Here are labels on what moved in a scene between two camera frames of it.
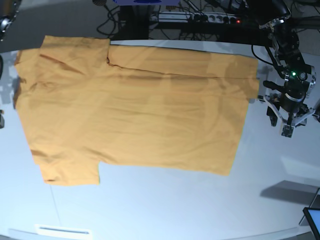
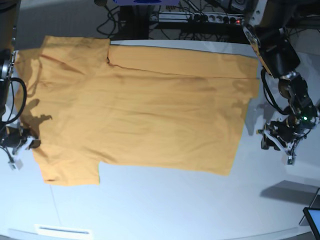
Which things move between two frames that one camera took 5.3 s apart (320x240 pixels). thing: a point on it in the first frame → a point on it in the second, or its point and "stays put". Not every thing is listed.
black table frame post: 134,22 stays put
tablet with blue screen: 312,216 stays put
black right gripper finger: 272,116 → 269,137
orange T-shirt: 82,102 stays put
